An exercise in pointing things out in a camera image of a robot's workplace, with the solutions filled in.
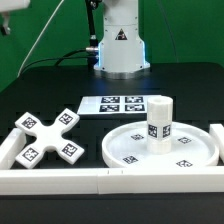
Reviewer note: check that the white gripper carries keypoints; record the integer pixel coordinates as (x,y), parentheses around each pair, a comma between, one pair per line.
(7,6)

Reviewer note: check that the white cross table base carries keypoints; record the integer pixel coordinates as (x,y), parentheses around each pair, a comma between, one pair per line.
(48,138)

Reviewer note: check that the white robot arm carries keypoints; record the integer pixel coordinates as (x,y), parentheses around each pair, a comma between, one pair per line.
(121,52)

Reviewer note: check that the white round table top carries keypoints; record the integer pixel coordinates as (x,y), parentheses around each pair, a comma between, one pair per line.
(126,147)

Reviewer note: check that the white left fence bar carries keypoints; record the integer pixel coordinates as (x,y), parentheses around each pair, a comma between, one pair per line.
(11,147)

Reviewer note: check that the white fence bar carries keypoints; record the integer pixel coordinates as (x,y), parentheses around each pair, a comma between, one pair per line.
(111,181)
(217,132)
(11,147)

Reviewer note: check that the white marker sheet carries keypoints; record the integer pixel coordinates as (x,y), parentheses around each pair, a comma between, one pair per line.
(126,104)

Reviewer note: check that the white right fence bar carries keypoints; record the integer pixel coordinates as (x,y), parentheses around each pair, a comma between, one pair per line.
(217,132)

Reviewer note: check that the white front fence bar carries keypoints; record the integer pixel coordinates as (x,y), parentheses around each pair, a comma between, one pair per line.
(111,181)

